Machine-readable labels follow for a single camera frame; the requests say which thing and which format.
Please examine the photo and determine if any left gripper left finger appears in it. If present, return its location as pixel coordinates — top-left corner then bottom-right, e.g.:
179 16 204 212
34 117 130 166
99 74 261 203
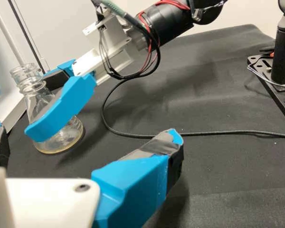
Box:
0 122 10 169

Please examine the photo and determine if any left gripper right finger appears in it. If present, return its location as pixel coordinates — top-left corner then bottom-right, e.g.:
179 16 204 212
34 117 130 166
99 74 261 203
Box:
91 128 185 228

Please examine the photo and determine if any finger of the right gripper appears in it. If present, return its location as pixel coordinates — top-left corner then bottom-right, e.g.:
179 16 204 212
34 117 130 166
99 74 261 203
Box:
24 72 97 143

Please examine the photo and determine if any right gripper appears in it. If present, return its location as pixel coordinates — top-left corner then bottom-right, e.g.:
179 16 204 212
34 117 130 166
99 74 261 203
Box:
41 12 150 91

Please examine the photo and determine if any clear flask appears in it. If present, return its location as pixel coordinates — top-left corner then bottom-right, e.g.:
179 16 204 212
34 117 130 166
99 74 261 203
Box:
9 62 84 154

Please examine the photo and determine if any black cable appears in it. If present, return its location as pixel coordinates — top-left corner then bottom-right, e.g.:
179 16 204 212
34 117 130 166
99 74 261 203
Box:
101 77 285 139

